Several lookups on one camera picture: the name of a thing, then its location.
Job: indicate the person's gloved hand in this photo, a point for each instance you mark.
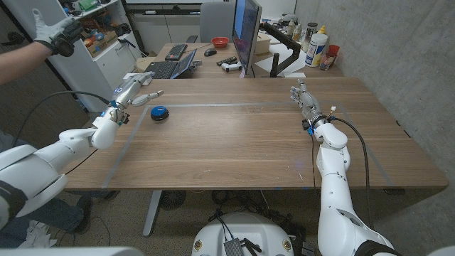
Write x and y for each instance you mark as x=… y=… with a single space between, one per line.
x=53 y=35

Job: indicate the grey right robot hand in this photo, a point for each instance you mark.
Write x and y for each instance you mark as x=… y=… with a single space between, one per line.
x=308 y=103

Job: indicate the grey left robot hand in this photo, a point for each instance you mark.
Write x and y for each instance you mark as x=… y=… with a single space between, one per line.
x=124 y=96

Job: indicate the person's bare forearm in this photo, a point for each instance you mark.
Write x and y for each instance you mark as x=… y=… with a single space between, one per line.
x=19 y=60

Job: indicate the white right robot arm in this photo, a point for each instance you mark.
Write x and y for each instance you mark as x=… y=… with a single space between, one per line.
x=334 y=199

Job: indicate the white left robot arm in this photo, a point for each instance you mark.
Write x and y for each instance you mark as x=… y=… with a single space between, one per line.
x=35 y=170

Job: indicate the blue push button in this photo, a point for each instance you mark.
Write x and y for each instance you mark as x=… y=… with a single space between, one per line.
x=159 y=112

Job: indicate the white power strip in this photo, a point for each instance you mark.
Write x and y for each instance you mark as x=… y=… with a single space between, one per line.
x=147 y=81

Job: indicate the white shelf cabinet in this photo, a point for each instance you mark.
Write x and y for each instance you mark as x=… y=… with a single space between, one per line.
x=85 y=78

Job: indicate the small clear glass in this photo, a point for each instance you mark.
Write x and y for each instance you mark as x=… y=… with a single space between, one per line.
x=326 y=62

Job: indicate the green box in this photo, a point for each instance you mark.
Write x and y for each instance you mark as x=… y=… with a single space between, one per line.
x=87 y=4

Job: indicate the open dark laptop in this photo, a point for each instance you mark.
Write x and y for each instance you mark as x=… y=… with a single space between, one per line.
x=167 y=69

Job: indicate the cardboard box with tools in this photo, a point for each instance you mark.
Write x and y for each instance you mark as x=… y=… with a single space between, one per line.
x=103 y=44

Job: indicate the white paper sheets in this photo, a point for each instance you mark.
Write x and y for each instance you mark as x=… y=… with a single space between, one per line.
x=273 y=62

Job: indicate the white canister blue label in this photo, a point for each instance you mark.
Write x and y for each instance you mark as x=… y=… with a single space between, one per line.
x=315 y=49

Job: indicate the red cup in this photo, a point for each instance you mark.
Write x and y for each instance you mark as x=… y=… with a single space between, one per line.
x=334 y=49

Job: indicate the black keyboard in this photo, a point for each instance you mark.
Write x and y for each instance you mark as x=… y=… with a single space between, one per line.
x=176 y=52

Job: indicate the dark-lid glass jar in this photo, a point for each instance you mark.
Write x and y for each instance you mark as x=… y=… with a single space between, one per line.
x=310 y=32

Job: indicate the yellow-cap bottle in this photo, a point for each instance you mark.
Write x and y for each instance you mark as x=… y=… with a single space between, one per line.
x=322 y=30

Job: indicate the beige cardboard box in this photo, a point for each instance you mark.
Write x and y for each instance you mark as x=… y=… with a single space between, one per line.
x=262 y=44

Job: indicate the white game controller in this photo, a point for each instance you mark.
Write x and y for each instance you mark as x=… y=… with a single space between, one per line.
x=231 y=66

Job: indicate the wooden back desk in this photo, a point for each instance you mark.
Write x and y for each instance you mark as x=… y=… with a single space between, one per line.
x=209 y=71

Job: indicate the black remote control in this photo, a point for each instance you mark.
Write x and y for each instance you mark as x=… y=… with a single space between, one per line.
x=227 y=60

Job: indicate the black computer monitor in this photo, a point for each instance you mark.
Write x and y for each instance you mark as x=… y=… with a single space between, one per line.
x=245 y=32

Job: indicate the black computer mouse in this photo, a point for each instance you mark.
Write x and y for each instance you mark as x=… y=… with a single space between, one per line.
x=210 y=52

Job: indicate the red bowl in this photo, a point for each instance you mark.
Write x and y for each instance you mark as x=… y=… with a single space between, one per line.
x=220 y=42

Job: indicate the round black floor fan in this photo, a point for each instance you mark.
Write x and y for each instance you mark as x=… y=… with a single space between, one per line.
x=172 y=199

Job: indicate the grey office chair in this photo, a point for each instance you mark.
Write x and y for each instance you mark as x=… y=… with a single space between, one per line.
x=217 y=21

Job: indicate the grey table leg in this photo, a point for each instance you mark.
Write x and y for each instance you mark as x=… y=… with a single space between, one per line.
x=152 y=213

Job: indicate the dark brown shoe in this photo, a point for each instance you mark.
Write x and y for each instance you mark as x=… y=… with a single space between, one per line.
x=84 y=213

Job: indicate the person in grey shirt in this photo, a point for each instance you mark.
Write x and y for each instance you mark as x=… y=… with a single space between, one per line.
x=53 y=213

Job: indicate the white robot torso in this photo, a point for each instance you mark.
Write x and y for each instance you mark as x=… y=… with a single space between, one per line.
x=249 y=227

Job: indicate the crumpled white paper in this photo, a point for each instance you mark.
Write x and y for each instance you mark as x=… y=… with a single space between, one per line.
x=37 y=236

